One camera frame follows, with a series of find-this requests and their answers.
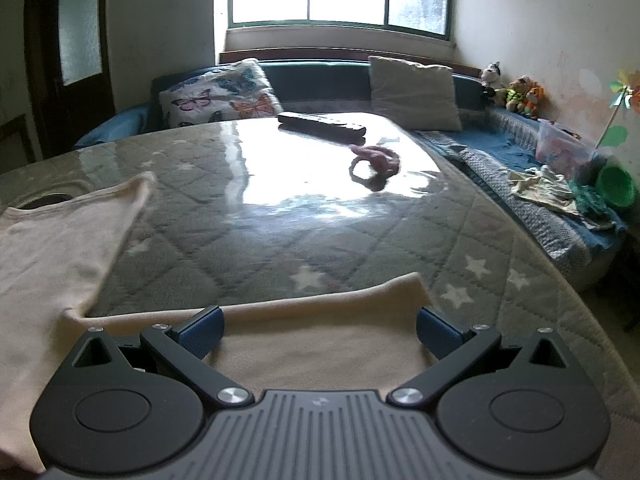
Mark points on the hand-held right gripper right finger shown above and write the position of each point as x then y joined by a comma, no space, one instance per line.
441,334

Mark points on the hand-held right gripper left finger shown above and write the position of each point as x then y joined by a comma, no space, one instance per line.
199,334

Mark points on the beige knit garment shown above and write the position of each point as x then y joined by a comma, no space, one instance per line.
50,245

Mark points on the crumpled pale cloth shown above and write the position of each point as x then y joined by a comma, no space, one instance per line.
542,190

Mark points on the blue quilted sofa blanket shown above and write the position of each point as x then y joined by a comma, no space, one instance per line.
505,152

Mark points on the crumpled green cloth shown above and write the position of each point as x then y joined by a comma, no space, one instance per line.
592,205

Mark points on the clear plastic container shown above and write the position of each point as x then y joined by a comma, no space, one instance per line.
562,147

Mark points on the green plastic bucket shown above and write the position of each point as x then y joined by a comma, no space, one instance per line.
616,186

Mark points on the black remote control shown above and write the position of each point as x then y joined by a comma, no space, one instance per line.
320,125

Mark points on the butterfly print pillow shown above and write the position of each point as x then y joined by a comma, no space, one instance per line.
220,92

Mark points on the beige pillow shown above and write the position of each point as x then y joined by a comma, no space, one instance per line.
415,92

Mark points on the green plush toy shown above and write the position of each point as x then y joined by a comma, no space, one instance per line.
517,96

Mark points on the orange plush toy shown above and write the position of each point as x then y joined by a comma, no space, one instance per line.
536,101

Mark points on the black and white plush toy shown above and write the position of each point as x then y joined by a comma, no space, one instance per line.
492,80

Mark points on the teal sofa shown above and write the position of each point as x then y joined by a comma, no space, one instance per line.
320,80

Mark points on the colourful pinwheel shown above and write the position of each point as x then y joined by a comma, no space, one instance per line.
622,96

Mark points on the dark wooden door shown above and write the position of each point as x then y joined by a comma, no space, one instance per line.
45,60

